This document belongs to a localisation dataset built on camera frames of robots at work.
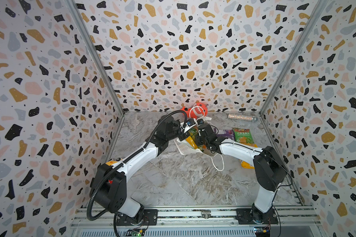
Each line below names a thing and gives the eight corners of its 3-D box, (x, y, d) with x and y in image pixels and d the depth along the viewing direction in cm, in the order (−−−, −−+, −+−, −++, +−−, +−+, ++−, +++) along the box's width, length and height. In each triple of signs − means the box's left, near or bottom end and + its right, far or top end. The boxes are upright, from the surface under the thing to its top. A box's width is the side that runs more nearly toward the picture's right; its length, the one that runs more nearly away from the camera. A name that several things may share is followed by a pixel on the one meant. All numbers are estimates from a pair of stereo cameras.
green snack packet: (235, 143, 106) (237, 140, 104) (232, 131, 113) (233, 128, 111) (252, 143, 106) (253, 140, 104) (247, 131, 113) (249, 128, 111)
